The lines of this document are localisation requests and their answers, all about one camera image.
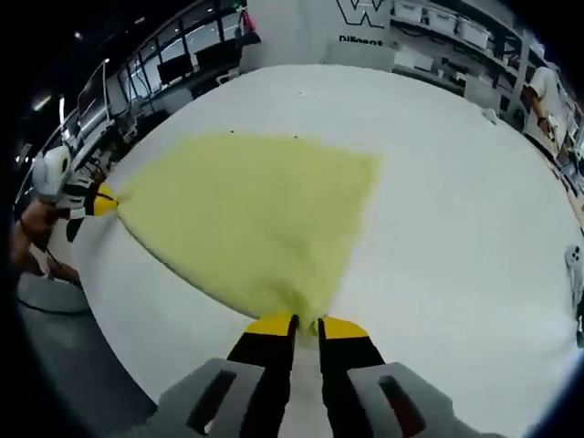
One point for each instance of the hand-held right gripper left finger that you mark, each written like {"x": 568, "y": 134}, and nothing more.
{"x": 264, "y": 365}

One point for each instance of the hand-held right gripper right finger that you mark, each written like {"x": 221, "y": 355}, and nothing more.
{"x": 351, "y": 369}

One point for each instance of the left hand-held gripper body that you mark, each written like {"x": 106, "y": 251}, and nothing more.
{"x": 52, "y": 173}

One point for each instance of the yellow and blue garment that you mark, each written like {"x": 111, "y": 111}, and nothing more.
{"x": 255, "y": 205}

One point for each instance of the silver laptop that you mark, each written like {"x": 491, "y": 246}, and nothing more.
{"x": 93, "y": 96}

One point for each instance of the person's grey trousers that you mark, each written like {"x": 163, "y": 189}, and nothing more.
{"x": 50, "y": 296}

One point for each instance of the black desktop monitor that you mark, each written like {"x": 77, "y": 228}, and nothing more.
{"x": 216, "y": 57}
{"x": 175, "y": 68}

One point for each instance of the white perforated device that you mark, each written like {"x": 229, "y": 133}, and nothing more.
{"x": 574, "y": 262}

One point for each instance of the small white object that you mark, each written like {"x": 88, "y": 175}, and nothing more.
{"x": 489, "y": 116}

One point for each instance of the white storage bin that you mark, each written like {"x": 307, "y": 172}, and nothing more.
{"x": 441, "y": 19}
{"x": 474, "y": 33}
{"x": 410, "y": 7}

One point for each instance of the grey metal shelf rack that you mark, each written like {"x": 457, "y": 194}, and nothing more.
{"x": 524, "y": 50}

